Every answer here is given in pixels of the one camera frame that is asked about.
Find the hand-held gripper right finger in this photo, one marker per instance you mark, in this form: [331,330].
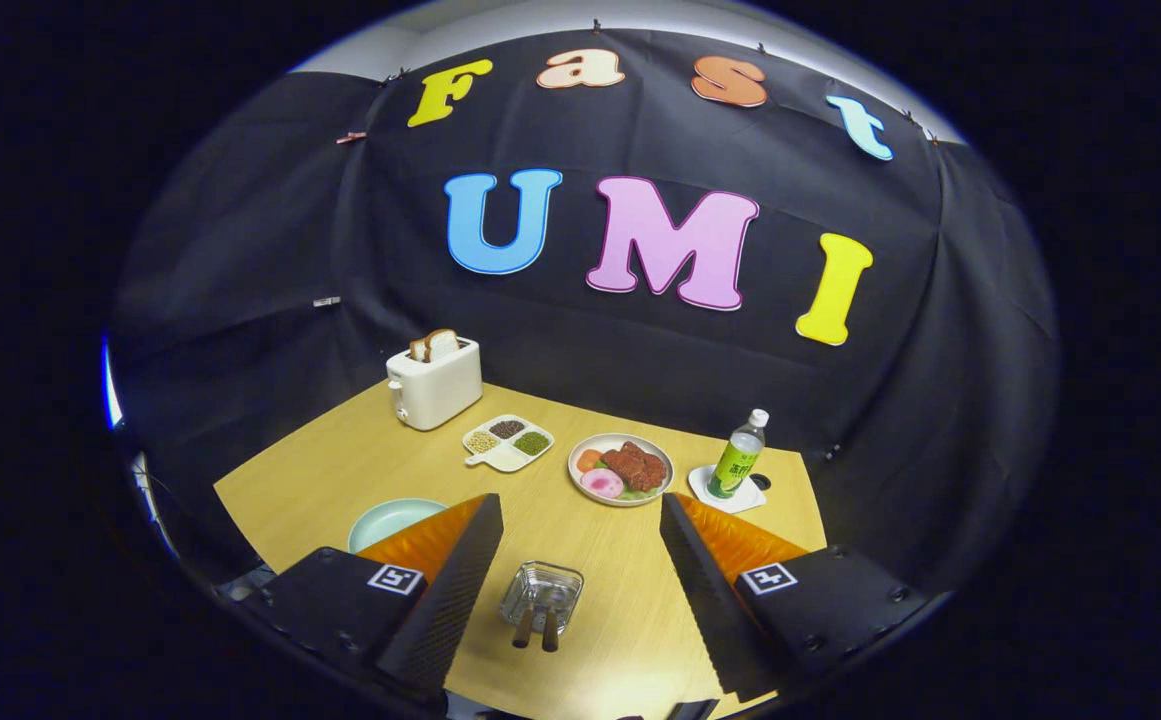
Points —
[705,600]

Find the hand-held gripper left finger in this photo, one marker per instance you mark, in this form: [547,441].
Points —
[445,600]

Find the light teal plate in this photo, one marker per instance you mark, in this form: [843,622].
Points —
[385,520]

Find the white square coaster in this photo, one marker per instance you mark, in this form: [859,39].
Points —
[705,490]

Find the green lettuce leaf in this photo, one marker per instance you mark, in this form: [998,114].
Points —
[637,493]

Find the green label water bottle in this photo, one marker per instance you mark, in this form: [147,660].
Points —
[735,468]

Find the red braised meat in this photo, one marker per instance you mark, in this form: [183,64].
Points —
[637,467]

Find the pink round food slice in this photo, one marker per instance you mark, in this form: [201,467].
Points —
[602,483]

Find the white divided dish with beans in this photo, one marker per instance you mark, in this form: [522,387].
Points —
[505,455]

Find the white plate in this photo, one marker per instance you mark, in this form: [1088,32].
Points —
[585,487]

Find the orange food piece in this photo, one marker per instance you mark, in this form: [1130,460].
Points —
[589,460]

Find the white toaster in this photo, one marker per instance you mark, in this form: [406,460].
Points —
[437,390]

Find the toast bread slice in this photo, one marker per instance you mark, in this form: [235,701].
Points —
[419,350]
[443,344]

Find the copper clip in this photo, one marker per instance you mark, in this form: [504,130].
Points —
[350,137]

